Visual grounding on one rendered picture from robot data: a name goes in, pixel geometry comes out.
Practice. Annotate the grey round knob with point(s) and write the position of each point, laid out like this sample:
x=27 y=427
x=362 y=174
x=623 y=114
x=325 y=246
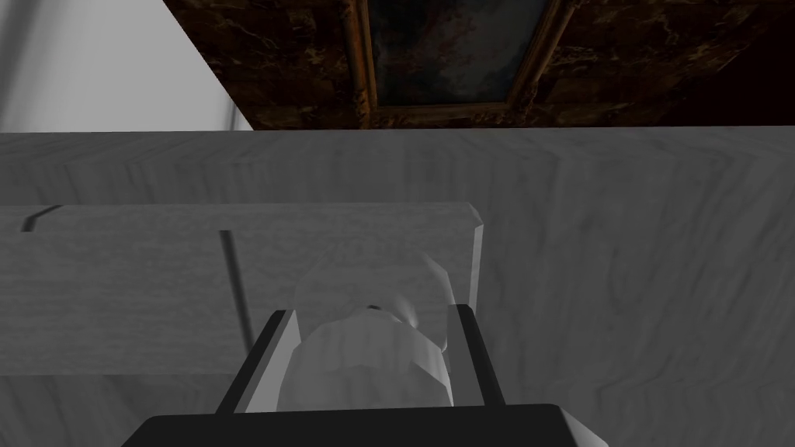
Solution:
x=366 y=360

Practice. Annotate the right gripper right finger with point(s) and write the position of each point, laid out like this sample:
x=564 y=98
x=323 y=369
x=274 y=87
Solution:
x=472 y=366

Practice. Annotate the grey wooden drawer front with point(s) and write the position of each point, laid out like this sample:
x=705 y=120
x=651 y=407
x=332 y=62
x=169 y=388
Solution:
x=124 y=298

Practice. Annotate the gold framed dark painting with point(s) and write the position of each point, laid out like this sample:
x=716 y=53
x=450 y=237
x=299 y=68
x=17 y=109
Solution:
x=453 y=56

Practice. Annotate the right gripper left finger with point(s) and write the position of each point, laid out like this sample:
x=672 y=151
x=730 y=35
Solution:
x=264 y=366

